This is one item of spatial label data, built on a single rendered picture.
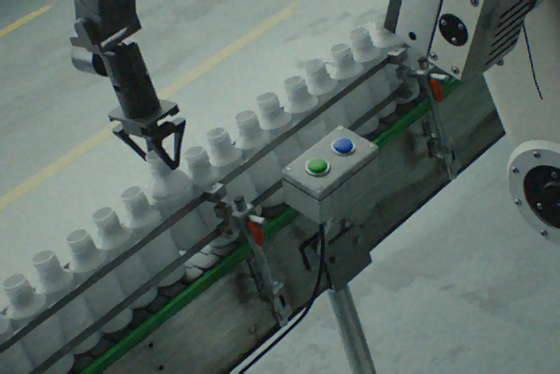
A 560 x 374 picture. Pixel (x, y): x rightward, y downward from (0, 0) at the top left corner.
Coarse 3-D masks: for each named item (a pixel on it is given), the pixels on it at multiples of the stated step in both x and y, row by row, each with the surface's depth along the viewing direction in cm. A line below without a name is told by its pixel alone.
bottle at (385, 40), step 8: (376, 16) 214; (384, 16) 215; (376, 24) 213; (376, 32) 214; (384, 32) 213; (376, 40) 214; (384, 40) 213; (392, 40) 213; (400, 40) 213; (384, 48) 213; (392, 48) 213; (408, 48) 215; (384, 56) 214; (408, 56) 215; (392, 64) 215; (408, 64) 215; (392, 72) 215; (392, 80) 216; (400, 80) 216; (392, 88) 217; (416, 96) 219
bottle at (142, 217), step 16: (128, 192) 185; (128, 208) 183; (144, 208) 183; (128, 224) 184; (144, 224) 183; (160, 240) 185; (144, 256) 186; (160, 256) 186; (176, 256) 188; (176, 272) 188
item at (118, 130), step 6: (120, 126) 184; (114, 132) 183; (120, 132) 183; (120, 138) 184; (126, 138) 184; (126, 144) 185; (132, 144) 185; (138, 150) 186; (150, 150) 187; (144, 156) 186
